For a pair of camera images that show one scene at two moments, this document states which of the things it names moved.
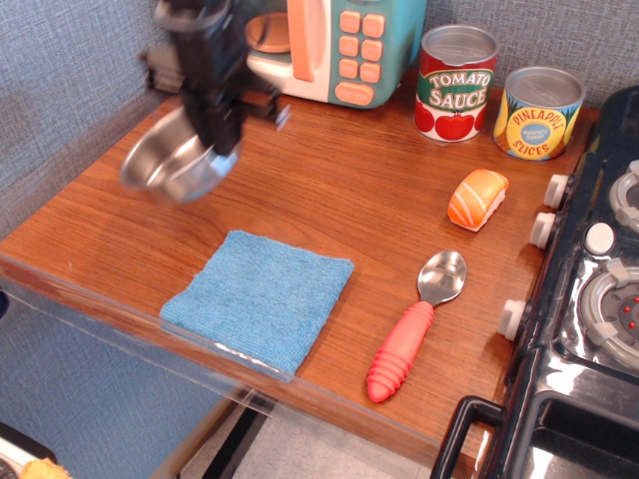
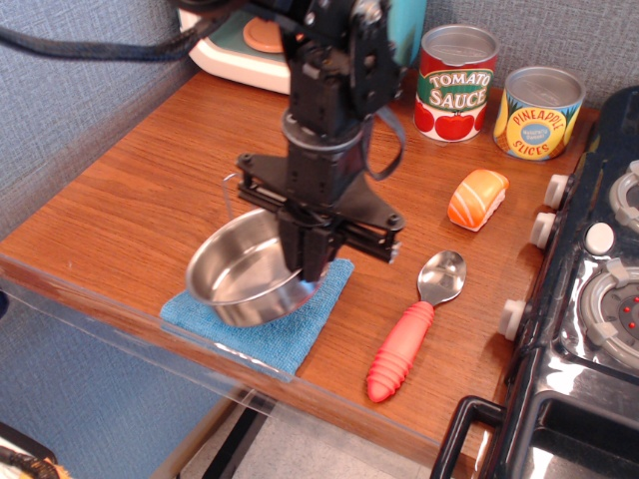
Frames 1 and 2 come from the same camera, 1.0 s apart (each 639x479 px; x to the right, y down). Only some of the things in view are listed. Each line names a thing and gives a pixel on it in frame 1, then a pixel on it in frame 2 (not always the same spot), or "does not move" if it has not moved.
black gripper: (220, 92) → (319, 182)
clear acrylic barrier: (90, 389) does not move
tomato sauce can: (456, 70) does not move
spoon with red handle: (439, 277) does not move
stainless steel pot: (166, 159) → (238, 265)
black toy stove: (572, 408) does not move
